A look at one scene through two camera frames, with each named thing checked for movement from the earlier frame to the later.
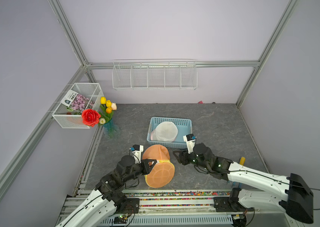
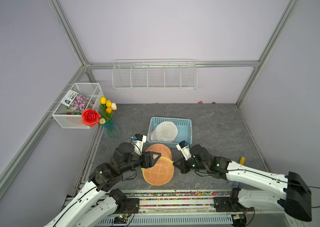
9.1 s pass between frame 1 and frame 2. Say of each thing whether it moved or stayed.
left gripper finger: moved
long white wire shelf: stayed
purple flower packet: stayed
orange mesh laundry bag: stayed
